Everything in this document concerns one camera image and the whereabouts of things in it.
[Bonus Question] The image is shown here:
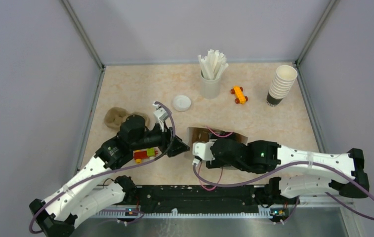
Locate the paper cakes gift bag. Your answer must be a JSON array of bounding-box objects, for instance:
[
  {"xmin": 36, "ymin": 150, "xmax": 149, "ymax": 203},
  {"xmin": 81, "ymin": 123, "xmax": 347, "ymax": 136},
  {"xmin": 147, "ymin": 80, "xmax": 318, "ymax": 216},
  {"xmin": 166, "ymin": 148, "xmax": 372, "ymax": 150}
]
[{"xmin": 187, "ymin": 126, "xmax": 248, "ymax": 184}]

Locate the brown pulp cup carrier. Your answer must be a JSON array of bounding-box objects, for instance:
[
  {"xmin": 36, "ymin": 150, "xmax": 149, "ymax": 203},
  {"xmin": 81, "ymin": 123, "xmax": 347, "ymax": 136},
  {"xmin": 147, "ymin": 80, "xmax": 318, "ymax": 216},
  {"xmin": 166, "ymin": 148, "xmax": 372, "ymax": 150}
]
[{"xmin": 104, "ymin": 107, "xmax": 150, "ymax": 131}]

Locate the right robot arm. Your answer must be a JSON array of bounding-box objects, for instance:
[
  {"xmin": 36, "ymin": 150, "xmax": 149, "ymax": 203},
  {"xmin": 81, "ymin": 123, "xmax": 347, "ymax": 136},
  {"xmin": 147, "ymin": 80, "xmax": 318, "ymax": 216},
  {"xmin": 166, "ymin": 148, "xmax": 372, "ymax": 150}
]
[{"xmin": 193, "ymin": 138, "xmax": 370, "ymax": 203}]

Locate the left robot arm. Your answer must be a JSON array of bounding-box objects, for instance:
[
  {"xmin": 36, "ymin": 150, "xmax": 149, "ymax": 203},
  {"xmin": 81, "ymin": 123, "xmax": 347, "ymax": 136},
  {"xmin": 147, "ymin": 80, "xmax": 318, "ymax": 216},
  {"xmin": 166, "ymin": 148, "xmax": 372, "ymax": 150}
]
[{"xmin": 29, "ymin": 115, "xmax": 190, "ymax": 237}]

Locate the red green toy car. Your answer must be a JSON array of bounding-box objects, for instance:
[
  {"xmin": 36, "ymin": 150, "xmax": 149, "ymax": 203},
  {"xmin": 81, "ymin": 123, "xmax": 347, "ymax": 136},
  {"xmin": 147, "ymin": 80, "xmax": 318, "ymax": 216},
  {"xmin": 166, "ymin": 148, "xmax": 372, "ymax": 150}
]
[{"xmin": 133, "ymin": 148, "xmax": 159, "ymax": 164}]

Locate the stack of white lids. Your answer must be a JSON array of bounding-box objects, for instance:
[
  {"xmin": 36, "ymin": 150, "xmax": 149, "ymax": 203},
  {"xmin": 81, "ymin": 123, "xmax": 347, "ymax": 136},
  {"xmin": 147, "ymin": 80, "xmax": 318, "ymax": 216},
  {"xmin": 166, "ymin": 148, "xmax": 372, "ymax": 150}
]
[{"xmin": 172, "ymin": 95, "xmax": 192, "ymax": 112}]

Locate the orange toy car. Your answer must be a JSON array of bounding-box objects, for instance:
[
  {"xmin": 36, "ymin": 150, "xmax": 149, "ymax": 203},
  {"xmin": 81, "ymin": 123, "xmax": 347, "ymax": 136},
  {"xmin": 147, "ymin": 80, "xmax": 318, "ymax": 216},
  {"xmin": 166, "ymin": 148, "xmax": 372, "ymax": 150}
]
[{"xmin": 230, "ymin": 86, "xmax": 249, "ymax": 104}]

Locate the white straw holder cup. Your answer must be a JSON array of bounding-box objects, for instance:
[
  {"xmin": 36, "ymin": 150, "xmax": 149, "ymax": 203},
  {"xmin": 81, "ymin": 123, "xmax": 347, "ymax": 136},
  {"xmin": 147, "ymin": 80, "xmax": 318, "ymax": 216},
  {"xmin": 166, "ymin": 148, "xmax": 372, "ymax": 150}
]
[{"xmin": 200, "ymin": 72, "xmax": 221, "ymax": 99}]

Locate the stack of paper cups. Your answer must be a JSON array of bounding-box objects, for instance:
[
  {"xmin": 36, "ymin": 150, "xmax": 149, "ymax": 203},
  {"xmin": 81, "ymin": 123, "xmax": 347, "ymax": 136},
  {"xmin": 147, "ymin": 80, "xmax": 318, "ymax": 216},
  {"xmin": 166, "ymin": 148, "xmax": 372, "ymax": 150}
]
[{"xmin": 266, "ymin": 65, "xmax": 298, "ymax": 107}]

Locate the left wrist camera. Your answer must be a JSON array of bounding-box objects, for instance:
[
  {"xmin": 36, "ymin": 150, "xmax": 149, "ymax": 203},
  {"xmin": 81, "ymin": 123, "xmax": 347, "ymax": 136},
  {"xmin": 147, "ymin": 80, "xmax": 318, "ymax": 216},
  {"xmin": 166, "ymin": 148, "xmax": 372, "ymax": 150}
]
[{"xmin": 152, "ymin": 101, "xmax": 171, "ymax": 132}]

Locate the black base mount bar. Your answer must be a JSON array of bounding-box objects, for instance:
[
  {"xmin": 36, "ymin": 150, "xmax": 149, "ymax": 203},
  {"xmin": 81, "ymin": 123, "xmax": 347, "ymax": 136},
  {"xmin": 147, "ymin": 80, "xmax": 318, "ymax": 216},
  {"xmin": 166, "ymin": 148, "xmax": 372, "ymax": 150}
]
[{"xmin": 118, "ymin": 185, "xmax": 296, "ymax": 214}]

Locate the aluminium frame rail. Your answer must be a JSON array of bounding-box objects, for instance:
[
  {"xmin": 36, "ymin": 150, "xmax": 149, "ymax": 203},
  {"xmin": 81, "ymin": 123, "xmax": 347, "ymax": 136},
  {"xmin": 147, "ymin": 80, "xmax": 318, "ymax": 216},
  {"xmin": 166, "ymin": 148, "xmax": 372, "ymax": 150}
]
[{"xmin": 71, "ymin": 65, "xmax": 107, "ymax": 176}]

